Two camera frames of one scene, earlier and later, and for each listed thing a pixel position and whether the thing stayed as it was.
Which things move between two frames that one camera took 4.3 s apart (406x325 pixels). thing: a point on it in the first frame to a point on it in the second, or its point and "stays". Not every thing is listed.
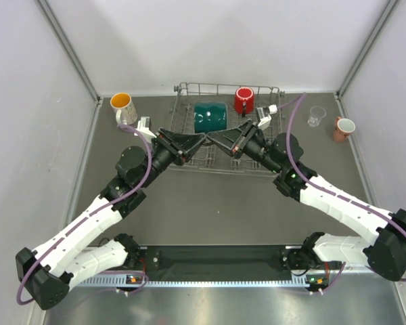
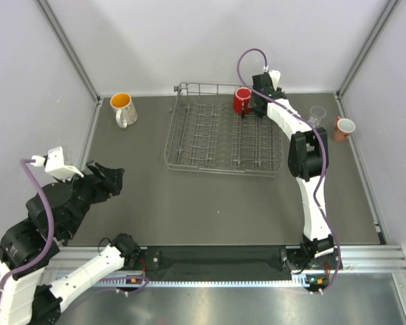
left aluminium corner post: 68,49 stays
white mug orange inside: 126,113 stays
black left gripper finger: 182,142 to 93,166
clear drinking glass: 317,113 stays
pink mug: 343,129 stays
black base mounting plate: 218,263 stays
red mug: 244,100 stays
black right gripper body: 252,143 to 254,100
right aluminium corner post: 385,17 stays
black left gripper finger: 190,152 to 114,180
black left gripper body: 164,154 to 88,191
